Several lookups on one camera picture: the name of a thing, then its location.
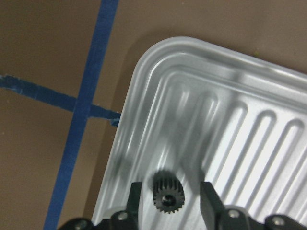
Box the black bearing gear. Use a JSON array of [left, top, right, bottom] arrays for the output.
[[153, 170, 185, 214]]

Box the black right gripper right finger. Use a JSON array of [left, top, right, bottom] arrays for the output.
[[200, 182, 224, 222]]

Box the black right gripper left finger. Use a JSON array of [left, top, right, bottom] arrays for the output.
[[126, 182, 142, 217]]

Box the silver ribbed metal tray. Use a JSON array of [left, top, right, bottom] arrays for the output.
[[92, 37, 307, 230]]

